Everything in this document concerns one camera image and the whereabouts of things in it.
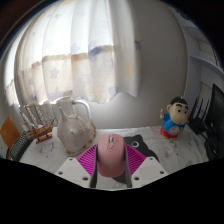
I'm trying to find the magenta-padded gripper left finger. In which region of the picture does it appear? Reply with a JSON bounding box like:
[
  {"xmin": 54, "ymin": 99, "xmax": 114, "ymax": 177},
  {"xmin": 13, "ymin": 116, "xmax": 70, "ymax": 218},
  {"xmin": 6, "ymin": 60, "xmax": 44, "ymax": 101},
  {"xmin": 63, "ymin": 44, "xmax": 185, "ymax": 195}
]
[{"xmin": 54, "ymin": 143, "xmax": 100, "ymax": 189}]

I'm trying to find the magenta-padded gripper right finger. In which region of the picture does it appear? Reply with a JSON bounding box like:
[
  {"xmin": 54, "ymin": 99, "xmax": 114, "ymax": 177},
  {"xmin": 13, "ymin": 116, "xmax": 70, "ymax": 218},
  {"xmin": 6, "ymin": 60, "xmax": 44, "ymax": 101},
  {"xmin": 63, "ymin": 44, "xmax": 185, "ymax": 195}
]
[{"xmin": 124, "ymin": 143, "xmax": 169, "ymax": 188}]

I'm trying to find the pink computer mouse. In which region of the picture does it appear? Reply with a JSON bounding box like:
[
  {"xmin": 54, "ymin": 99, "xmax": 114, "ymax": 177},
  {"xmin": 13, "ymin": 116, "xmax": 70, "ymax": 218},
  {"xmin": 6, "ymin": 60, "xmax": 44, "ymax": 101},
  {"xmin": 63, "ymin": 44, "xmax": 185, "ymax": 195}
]
[{"xmin": 96, "ymin": 133, "xmax": 127, "ymax": 178}]

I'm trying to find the black cat-shaped mouse pad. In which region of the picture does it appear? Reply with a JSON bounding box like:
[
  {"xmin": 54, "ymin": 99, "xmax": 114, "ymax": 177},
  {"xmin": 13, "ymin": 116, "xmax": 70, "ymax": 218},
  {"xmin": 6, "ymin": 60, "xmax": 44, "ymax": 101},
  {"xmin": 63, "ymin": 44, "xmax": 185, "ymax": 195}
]
[{"xmin": 112, "ymin": 134, "xmax": 160, "ymax": 184}]

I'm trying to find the large white conch shell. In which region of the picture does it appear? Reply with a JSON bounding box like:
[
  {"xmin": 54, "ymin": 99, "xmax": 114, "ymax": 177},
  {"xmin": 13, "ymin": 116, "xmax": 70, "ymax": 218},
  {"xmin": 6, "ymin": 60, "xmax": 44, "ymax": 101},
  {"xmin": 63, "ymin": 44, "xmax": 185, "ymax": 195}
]
[{"xmin": 56, "ymin": 96, "xmax": 98, "ymax": 157}]

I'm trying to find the white printed tablecloth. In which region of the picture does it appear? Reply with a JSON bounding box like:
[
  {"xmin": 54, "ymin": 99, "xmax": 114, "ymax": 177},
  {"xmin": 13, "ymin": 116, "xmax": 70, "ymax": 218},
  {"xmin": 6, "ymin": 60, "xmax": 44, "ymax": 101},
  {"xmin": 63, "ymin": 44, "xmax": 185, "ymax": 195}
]
[{"xmin": 18, "ymin": 124, "xmax": 214, "ymax": 191}]

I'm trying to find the cartoon boy figurine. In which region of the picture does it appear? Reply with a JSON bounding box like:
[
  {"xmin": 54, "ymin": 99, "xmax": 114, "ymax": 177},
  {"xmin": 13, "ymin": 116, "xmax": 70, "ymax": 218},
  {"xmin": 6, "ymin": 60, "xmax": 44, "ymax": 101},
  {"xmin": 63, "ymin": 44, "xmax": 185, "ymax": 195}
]
[{"xmin": 159, "ymin": 96, "xmax": 190, "ymax": 139}]

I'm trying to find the wooden model sailing ship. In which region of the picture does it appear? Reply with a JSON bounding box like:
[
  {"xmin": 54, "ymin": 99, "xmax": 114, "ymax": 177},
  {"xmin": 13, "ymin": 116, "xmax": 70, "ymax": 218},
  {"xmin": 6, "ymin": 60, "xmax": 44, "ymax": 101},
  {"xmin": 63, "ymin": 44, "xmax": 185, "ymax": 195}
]
[{"xmin": 19, "ymin": 101, "xmax": 56, "ymax": 144}]

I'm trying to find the white radiator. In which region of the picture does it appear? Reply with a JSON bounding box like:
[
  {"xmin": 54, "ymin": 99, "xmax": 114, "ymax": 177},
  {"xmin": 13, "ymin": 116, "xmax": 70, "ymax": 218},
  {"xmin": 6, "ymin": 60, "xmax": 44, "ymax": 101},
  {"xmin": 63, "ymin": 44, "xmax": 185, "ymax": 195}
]
[{"xmin": 19, "ymin": 96, "xmax": 92, "ymax": 128}]

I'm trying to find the black router with antennas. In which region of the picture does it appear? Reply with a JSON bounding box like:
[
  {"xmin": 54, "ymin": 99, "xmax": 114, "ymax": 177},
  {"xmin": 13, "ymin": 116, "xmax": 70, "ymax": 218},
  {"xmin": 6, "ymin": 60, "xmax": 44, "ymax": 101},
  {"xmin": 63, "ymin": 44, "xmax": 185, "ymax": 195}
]
[{"xmin": 189, "ymin": 96, "xmax": 210, "ymax": 135}]

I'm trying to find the black box device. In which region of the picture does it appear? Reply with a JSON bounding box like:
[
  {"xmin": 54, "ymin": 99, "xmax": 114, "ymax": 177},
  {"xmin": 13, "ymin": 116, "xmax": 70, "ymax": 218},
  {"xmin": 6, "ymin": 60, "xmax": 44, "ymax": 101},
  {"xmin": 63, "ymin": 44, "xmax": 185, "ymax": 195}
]
[{"xmin": 203, "ymin": 133, "xmax": 223, "ymax": 161}]

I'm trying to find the wooden chair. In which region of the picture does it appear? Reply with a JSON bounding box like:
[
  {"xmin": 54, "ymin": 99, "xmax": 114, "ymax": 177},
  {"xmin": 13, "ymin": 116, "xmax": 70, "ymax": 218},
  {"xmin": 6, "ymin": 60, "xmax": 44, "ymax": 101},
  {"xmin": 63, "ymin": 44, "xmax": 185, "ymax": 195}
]
[{"xmin": 0, "ymin": 115, "xmax": 22, "ymax": 151}]

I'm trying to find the black monitor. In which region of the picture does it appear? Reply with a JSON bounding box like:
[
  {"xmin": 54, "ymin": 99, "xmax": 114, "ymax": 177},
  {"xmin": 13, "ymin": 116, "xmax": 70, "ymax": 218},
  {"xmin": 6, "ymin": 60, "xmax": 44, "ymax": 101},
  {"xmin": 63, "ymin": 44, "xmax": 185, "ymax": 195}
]
[{"xmin": 206, "ymin": 83, "xmax": 224, "ymax": 141}]

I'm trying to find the white star-print curtain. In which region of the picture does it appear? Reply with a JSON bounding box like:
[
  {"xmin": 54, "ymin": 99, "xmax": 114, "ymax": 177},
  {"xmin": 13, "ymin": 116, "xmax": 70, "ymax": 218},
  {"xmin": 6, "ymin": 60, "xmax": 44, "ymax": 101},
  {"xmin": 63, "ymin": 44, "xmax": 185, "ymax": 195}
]
[{"xmin": 4, "ymin": 0, "xmax": 143, "ymax": 108}]

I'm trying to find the white wall shelf unit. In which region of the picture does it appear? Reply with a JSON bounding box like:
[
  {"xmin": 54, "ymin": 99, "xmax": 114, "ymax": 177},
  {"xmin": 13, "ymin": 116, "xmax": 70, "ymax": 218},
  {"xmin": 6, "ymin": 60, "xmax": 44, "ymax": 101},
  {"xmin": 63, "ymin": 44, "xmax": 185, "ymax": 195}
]
[{"xmin": 179, "ymin": 13, "xmax": 224, "ymax": 101}]

